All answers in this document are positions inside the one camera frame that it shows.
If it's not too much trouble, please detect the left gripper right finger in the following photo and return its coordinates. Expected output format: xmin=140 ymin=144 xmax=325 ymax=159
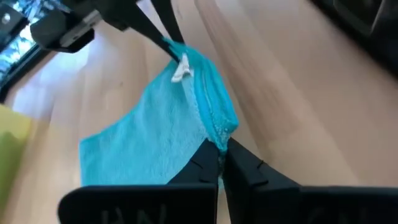
xmin=222 ymin=137 xmax=398 ymax=224

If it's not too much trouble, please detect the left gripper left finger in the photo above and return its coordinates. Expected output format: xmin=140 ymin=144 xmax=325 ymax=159
xmin=57 ymin=138 xmax=220 ymax=224

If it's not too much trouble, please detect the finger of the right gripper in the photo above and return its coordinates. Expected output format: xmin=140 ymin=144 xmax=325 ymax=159
xmin=151 ymin=0 xmax=185 ymax=44
xmin=102 ymin=0 xmax=182 ymax=63

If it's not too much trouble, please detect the blue microfiber towel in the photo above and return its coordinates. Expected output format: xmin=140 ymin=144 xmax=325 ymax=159
xmin=78 ymin=37 xmax=239 ymax=190

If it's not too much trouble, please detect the yellow translucent plastic bin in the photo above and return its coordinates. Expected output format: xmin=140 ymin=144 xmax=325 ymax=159
xmin=0 ymin=104 xmax=34 ymax=212

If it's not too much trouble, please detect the black aluminium table frame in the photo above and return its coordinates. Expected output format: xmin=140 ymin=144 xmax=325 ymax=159
xmin=0 ymin=43 xmax=52 ymax=103

